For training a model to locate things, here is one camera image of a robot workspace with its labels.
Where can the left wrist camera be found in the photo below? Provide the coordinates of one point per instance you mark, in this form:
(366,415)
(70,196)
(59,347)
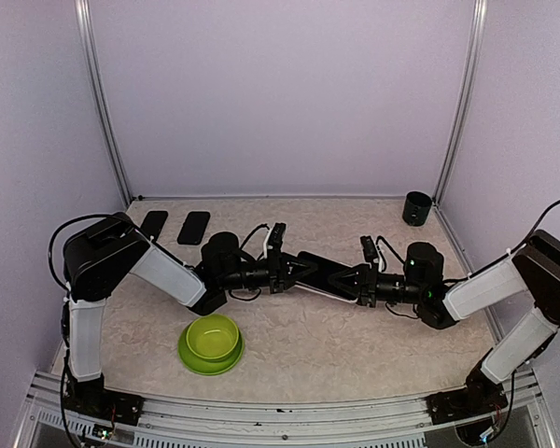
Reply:
(272,245)

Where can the dark phone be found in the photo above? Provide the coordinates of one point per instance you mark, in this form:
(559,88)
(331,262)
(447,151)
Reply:
(318,279)

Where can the pink phone case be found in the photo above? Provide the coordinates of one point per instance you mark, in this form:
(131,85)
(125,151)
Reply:
(326,294)

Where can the left aluminium frame post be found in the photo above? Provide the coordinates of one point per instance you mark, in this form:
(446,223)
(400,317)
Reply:
(84,24)

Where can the right aluminium frame post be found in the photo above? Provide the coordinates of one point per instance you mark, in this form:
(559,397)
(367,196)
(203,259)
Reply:
(464,99)

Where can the front aluminium rail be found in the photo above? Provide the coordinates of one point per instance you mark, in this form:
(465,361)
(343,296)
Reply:
(168,422)

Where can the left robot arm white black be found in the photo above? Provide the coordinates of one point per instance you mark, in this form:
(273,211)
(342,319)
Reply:
(113,251)

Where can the green bowl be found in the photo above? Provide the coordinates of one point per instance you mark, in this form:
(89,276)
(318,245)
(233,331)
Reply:
(212,337)

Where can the black cylinder cup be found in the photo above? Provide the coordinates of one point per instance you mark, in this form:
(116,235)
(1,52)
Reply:
(416,208)

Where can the aluminium frame post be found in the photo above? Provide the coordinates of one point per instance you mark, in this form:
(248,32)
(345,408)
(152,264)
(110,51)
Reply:
(84,24)
(464,99)

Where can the black phone case horizontal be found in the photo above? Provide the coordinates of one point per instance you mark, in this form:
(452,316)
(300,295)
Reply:
(153,223)

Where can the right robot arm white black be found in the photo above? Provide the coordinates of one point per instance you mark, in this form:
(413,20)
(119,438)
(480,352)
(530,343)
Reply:
(532,267)

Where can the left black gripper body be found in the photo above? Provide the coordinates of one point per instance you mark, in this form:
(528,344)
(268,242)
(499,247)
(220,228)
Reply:
(276,283)

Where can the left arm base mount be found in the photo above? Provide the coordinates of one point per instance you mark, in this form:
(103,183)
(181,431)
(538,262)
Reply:
(93,399)

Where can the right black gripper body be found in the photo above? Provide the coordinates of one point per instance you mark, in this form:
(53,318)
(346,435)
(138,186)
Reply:
(370,286)

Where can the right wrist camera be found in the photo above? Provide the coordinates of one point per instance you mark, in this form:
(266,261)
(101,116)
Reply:
(372,254)

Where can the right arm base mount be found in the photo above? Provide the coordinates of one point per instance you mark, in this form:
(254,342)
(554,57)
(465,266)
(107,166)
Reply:
(479,395)

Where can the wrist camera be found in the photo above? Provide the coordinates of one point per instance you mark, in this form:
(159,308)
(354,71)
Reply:
(372,254)
(272,245)

